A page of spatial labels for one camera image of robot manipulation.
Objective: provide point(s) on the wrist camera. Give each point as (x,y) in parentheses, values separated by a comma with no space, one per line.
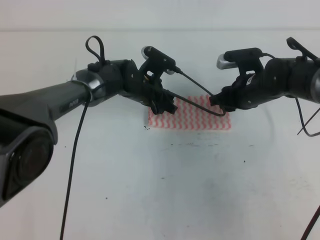
(157,62)
(245,60)

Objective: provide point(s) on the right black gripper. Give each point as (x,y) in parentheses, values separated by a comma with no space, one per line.
(244,94)

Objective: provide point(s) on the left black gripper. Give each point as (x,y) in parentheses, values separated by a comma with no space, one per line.
(148,94)

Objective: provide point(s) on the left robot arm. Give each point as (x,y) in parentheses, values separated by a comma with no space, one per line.
(28,132)

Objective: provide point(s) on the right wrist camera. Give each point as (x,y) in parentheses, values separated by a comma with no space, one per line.
(245,60)

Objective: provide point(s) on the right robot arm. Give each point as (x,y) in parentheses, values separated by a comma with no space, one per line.
(280,78)

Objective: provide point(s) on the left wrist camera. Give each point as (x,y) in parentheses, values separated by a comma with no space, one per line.
(157,62)

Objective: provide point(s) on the pink white striped towel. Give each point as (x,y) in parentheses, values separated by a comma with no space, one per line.
(189,118)

